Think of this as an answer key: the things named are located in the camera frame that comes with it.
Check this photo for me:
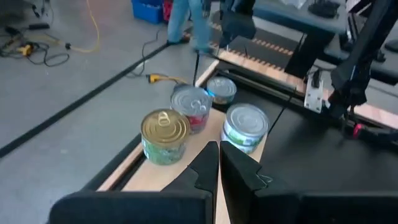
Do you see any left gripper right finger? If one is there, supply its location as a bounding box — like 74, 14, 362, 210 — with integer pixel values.
220, 140, 398, 224

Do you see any black desk beam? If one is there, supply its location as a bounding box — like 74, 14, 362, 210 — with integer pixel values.
284, 30, 315, 78

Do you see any yellow plug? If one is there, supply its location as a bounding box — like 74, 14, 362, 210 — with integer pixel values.
15, 43, 35, 57

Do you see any silver can blue label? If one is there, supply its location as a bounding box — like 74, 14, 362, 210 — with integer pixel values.
205, 76, 238, 106

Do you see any person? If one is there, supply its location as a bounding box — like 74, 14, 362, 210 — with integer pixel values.
166, 0, 215, 54

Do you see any silver can red label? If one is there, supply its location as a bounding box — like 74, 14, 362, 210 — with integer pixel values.
170, 85, 213, 135

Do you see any blue plastic bin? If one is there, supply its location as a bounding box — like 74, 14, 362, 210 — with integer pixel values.
131, 0, 165, 25

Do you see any silver can green white label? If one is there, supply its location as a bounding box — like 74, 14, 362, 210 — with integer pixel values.
220, 103, 271, 155

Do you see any long black cable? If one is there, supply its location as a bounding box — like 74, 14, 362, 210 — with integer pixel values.
126, 27, 170, 78

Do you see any grey base bracket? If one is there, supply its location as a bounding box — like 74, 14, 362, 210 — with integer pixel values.
303, 70, 326, 113

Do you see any yellow cable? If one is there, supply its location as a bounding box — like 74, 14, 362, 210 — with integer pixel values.
63, 0, 101, 54

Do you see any grey desk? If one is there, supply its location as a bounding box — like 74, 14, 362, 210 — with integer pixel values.
253, 0, 398, 85

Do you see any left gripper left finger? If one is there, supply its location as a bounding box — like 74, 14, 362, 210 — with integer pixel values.
48, 141, 220, 224

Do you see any red crate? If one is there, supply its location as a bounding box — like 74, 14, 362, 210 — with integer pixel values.
162, 0, 174, 22

